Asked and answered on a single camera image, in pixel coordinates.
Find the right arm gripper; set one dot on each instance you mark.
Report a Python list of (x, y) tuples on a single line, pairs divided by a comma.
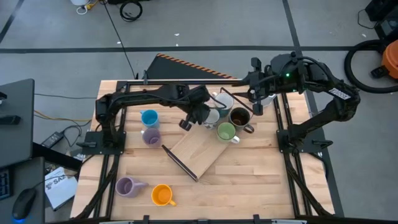
[(261, 82)]

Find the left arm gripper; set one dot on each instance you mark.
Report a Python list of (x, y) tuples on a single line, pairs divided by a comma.
[(197, 99)]

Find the teal mug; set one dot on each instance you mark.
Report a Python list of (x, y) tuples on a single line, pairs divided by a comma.
[(224, 101)]

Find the green ribbed mug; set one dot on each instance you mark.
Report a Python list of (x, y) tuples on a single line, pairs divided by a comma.
[(226, 131)]

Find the brown mug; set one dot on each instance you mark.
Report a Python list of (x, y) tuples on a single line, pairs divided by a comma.
[(239, 116)]

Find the lilac mug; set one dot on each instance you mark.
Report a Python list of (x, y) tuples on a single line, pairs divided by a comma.
[(127, 186)]

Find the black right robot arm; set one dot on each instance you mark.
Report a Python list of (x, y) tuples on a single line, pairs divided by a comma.
[(342, 105)]

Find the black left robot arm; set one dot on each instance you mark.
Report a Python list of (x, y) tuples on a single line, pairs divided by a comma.
[(140, 96)]

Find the wooden shelf black metal legs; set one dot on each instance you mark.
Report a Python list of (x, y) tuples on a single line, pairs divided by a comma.
[(199, 149)]

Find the black ramp orange striped edge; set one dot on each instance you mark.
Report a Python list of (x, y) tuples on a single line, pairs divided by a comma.
[(186, 70)]

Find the light blue mug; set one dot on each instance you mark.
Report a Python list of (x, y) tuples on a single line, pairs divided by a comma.
[(150, 118)]

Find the mauve ribbed mug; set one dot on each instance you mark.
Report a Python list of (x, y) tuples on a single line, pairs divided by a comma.
[(151, 137)]

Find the orange mug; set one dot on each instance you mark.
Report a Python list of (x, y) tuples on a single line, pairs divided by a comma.
[(161, 195)]

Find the white table edge plate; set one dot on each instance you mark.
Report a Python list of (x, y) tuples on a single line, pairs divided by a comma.
[(116, 222), (289, 221)]

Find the orange shop vacuum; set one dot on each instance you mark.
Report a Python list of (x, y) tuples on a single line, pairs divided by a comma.
[(391, 59)]

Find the black power adapter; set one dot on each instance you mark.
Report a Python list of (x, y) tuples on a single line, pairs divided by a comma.
[(52, 140)]

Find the black equipment case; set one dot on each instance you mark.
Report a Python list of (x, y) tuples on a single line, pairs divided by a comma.
[(385, 15)]

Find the white printed booklet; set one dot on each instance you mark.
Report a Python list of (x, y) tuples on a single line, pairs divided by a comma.
[(60, 189)]

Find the white round floor object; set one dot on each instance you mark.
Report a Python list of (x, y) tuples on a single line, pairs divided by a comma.
[(79, 2)]

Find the grey desk top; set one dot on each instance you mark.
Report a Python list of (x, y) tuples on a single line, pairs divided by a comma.
[(15, 137), (29, 174)]

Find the black handheld device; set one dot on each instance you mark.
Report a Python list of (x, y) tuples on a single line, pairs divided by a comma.
[(9, 119)]

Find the black computer mouse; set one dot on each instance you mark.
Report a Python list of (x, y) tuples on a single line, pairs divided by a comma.
[(24, 203)]

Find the black keyboard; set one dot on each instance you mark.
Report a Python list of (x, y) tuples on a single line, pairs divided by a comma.
[(4, 183)]

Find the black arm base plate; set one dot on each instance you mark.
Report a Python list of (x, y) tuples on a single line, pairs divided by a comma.
[(93, 146), (314, 144)]

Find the black aluminium table frame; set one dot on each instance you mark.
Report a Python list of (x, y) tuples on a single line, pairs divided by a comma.
[(174, 222)]

